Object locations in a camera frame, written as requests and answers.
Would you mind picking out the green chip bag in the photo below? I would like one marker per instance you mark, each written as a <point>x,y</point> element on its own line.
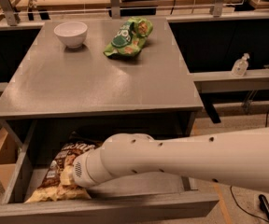
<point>130,38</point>

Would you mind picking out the metal railing frame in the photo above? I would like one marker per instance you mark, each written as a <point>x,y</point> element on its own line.
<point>29,12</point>

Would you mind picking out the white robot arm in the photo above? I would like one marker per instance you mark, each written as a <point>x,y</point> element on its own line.
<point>238,159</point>

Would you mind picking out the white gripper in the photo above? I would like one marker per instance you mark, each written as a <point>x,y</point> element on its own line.
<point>80,170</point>

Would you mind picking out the grey open top drawer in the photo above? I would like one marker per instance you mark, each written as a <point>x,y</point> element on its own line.
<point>136,198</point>

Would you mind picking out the white ceramic bowl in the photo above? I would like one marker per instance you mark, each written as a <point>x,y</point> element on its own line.
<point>71,33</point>

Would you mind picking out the black handheld device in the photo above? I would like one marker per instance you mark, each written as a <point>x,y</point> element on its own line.
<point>264,205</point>

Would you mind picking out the brown sea salt chip bag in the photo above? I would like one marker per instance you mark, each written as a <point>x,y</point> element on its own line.
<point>51,189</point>

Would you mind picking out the grey counter cabinet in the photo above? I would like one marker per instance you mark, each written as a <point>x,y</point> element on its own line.
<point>55,82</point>

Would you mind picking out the cardboard box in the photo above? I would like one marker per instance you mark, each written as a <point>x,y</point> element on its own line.
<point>8,157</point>

